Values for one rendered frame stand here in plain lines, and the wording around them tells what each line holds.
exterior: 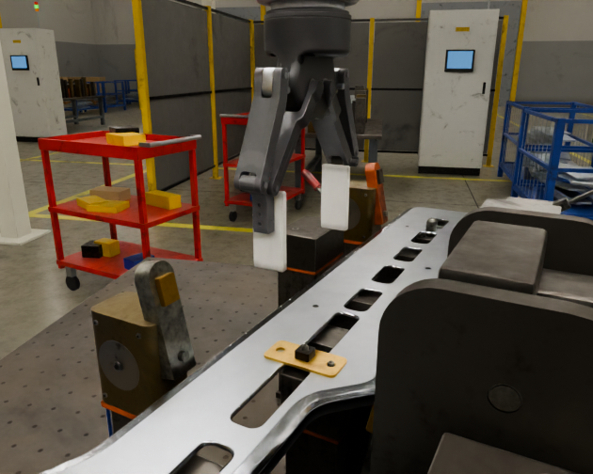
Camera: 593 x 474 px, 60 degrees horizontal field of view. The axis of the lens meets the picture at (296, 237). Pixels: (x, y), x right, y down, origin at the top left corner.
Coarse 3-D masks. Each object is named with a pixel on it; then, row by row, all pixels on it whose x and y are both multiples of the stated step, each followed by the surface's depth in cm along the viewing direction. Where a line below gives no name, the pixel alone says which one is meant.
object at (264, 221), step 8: (248, 176) 40; (240, 184) 40; (256, 192) 40; (264, 192) 41; (256, 200) 41; (264, 200) 41; (272, 200) 42; (256, 208) 42; (264, 208) 41; (272, 208) 42; (256, 216) 42; (264, 216) 41; (272, 216) 42; (256, 224) 42; (264, 224) 42; (272, 224) 42; (264, 232) 42
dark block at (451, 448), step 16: (448, 448) 24; (464, 448) 24; (480, 448) 24; (496, 448) 24; (432, 464) 23; (448, 464) 23; (464, 464) 23; (480, 464) 23; (496, 464) 23; (512, 464) 23; (528, 464) 23; (544, 464) 23
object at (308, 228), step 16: (304, 224) 91; (320, 224) 91; (288, 240) 86; (304, 240) 84; (320, 240) 85; (336, 240) 91; (288, 256) 87; (304, 256) 85; (320, 256) 86; (336, 256) 92; (288, 272) 88; (304, 272) 86; (320, 272) 88; (288, 288) 89
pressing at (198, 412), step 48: (384, 240) 92; (432, 240) 92; (336, 288) 72; (384, 288) 72; (288, 336) 59; (192, 384) 50; (240, 384) 50; (336, 384) 50; (144, 432) 43; (192, 432) 43; (240, 432) 43; (288, 432) 43
